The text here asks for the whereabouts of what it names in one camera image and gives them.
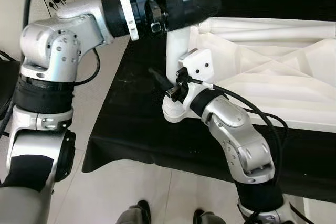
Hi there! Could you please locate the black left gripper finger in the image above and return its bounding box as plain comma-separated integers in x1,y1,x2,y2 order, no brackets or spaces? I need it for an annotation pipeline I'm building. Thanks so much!
167,0,221,30

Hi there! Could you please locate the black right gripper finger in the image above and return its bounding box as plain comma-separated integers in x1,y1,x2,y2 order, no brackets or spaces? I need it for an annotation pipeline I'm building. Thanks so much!
149,67,175,92

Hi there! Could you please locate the white plastic table leg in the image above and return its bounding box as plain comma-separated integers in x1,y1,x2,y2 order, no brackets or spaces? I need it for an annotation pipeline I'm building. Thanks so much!
220,25,336,41
199,18,336,31
164,0,198,107

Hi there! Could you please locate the black tablecloth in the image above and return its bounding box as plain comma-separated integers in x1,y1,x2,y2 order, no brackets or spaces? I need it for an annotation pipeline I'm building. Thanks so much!
81,0,336,204

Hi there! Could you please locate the white plastic table top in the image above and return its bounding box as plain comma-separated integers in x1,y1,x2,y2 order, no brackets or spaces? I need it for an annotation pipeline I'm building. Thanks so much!
162,17,336,133

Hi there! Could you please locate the grey robot right leg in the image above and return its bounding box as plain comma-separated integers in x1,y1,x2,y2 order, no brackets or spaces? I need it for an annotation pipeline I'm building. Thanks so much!
193,208,227,224

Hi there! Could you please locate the grey robot leg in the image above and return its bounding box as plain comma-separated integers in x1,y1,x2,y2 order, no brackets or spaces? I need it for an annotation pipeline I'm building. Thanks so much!
117,200,153,224
193,208,227,224

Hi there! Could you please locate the grey robot left leg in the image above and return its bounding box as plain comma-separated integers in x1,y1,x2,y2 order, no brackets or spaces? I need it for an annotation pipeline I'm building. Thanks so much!
117,200,153,224

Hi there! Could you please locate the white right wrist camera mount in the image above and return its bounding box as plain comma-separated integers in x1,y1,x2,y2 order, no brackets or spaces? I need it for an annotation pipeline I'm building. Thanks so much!
178,48,215,91

